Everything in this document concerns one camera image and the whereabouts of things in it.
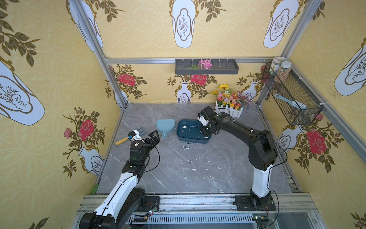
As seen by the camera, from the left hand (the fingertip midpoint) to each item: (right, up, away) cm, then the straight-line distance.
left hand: (148, 134), depth 83 cm
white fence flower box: (+58, +14, +24) cm, 64 cm away
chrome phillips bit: (+23, -11, +12) cm, 28 cm away
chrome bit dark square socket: (+23, -7, +14) cm, 28 cm away
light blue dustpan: (+6, +3, +24) cm, 25 cm away
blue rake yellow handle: (-6, 0, -11) cm, 13 cm away
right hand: (+37, +2, +12) cm, 39 cm away
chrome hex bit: (+25, -18, +5) cm, 31 cm away
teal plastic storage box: (+25, 0, +20) cm, 32 cm away
